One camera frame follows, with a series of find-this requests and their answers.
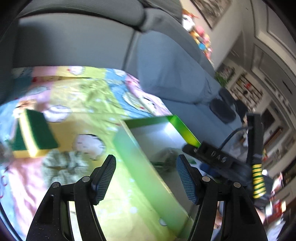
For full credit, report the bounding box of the green yellow scrub sponge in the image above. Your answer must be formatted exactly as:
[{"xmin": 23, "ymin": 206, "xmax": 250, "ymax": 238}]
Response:
[{"xmin": 11, "ymin": 109, "xmax": 59, "ymax": 159}]

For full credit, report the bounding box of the grey patterned cloth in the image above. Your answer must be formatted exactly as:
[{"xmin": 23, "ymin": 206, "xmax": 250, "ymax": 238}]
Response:
[{"xmin": 41, "ymin": 149, "xmax": 89, "ymax": 188}]

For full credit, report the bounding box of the yellow black striped handle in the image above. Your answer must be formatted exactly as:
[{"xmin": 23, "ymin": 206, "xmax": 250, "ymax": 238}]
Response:
[{"xmin": 252, "ymin": 164, "xmax": 266, "ymax": 199}]

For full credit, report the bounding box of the framed landscape painting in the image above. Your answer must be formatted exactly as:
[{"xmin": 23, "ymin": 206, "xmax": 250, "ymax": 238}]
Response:
[{"xmin": 191, "ymin": 0, "xmax": 232, "ymax": 29}]

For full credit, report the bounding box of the plush toy pile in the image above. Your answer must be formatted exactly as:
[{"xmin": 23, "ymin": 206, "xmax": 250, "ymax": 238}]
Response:
[{"xmin": 182, "ymin": 9, "xmax": 213, "ymax": 64}]

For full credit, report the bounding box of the green cardboard box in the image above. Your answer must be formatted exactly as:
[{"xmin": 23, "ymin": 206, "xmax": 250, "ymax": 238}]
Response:
[{"xmin": 113, "ymin": 115, "xmax": 200, "ymax": 238}]

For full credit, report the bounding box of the colourful cartoon bed sheet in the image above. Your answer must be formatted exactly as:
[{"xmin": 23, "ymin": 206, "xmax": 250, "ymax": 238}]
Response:
[{"xmin": 1, "ymin": 66, "xmax": 178, "ymax": 240}]

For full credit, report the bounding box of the black cable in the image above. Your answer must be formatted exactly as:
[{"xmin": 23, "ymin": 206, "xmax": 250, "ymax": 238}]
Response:
[{"xmin": 218, "ymin": 126, "xmax": 249, "ymax": 150}]

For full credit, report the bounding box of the grey sofa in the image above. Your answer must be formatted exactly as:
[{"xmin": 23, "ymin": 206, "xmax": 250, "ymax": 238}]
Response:
[{"xmin": 1, "ymin": 1, "xmax": 242, "ymax": 146}]

